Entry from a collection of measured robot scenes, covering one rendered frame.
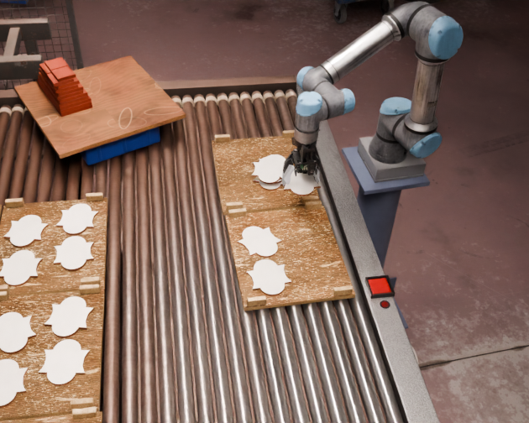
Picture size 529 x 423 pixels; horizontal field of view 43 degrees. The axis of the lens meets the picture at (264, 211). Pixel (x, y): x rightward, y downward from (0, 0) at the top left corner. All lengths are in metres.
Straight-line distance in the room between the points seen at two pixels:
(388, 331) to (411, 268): 1.48
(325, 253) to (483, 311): 1.39
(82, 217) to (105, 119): 0.45
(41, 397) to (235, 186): 0.99
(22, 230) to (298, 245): 0.91
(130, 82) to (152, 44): 2.41
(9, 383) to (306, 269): 0.93
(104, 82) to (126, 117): 0.26
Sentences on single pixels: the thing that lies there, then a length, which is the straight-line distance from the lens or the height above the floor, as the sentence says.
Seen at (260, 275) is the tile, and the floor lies 0.94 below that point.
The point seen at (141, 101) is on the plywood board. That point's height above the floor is 1.04.
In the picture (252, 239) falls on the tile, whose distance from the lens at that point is 2.20.
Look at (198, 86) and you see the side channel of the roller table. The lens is 2.91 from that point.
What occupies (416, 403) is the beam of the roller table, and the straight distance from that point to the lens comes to 1.93.
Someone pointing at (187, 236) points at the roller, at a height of 0.92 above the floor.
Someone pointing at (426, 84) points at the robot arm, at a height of 1.35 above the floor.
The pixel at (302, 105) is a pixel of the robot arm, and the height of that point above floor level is 1.40.
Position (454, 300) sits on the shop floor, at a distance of 3.42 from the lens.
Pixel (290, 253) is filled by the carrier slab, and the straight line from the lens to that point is 2.18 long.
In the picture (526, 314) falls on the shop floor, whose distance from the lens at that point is 3.49.
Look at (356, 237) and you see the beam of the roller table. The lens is 2.29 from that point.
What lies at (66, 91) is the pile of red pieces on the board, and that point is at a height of 1.14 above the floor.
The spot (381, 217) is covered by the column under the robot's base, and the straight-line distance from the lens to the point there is 2.75.
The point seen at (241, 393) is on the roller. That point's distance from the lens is 1.87.
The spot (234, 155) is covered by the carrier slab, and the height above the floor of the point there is 0.94.
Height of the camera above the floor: 2.52
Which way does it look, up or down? 43 degrees down
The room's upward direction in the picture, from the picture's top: 3 degrees clockwise
